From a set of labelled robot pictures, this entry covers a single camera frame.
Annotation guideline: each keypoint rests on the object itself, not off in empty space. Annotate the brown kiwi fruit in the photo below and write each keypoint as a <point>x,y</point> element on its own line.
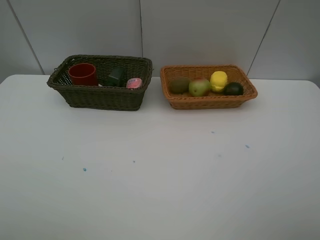
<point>179,85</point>

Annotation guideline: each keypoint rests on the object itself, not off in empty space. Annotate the pink bottle white cap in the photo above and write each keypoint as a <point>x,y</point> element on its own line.
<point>134,83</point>

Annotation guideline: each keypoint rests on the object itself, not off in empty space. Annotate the green red pear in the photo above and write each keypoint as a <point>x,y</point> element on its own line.
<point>199,87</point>

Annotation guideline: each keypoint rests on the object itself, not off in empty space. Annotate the dark green pump bottle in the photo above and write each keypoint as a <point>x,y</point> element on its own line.
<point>115,77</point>

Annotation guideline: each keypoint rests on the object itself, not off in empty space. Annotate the yellow lemon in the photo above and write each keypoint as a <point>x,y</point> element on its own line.
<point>218,81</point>

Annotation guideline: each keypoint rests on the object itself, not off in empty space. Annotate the dark green avocado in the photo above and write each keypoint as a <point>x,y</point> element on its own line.
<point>233,89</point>

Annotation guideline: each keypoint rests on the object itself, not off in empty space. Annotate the red plastic cup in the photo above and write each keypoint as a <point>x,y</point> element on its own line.
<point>83,74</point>

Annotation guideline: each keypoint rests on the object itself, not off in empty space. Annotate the orange wicker basket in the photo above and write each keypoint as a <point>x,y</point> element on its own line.
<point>213,100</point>

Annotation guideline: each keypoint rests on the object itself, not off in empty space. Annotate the dark brown wicker basket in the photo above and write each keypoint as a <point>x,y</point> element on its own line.
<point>103,97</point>

